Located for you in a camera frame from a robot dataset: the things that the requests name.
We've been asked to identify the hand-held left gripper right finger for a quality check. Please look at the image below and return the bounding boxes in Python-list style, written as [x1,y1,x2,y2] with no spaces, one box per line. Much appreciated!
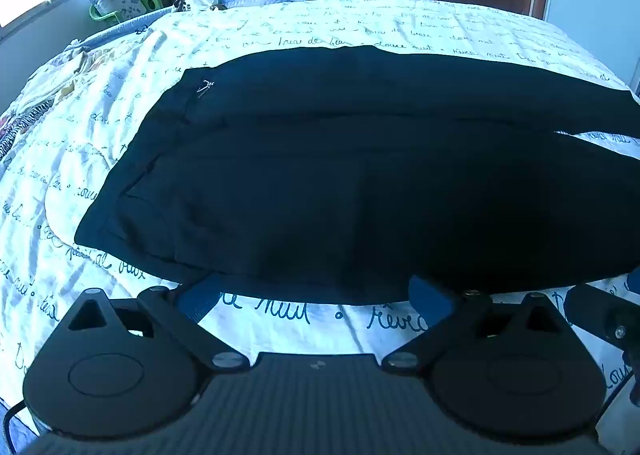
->
[381,275,572,372]

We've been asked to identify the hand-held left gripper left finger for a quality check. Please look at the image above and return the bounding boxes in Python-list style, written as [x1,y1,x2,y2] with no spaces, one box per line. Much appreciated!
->
[66,275,253,372]

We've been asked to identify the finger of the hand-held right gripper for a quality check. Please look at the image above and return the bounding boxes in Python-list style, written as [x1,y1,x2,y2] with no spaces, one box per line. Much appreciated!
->
[566,270,640,352]

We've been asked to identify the black pants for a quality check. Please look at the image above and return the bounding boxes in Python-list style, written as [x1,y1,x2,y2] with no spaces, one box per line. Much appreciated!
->
[74,45,640,307]

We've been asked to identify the colourful patterned sheet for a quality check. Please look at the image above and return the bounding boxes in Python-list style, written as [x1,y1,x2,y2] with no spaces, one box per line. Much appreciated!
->
[0,38,98,163]

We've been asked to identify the white script-printed blanket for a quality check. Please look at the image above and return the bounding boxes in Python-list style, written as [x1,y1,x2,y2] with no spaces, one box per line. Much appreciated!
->
[0,0,640,408]

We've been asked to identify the green plastic chair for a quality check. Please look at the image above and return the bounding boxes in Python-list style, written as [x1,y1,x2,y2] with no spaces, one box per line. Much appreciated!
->
[89,0,176,28]

